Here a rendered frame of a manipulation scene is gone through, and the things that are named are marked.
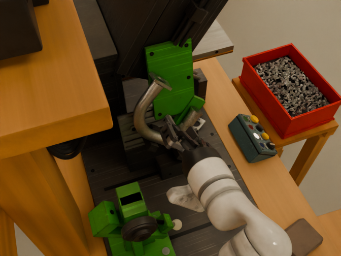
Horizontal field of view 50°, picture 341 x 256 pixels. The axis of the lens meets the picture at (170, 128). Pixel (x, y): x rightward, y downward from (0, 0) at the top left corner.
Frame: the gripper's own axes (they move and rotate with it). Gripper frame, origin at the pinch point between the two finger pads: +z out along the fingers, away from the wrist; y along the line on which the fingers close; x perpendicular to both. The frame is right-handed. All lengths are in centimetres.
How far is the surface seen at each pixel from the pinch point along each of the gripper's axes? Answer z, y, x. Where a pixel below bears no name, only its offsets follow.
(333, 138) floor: 74, -161, -11
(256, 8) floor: 203, -148, -48
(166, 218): -2.3, -13.1, 21.6
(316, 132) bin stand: 22, -67, -13
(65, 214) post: -4.8, 12.1, 25.7
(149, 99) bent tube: 15.1, 0.4, 2.8
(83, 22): 37.7, 16.4, 0.2
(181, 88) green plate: 18.6, -7.5, -2.9
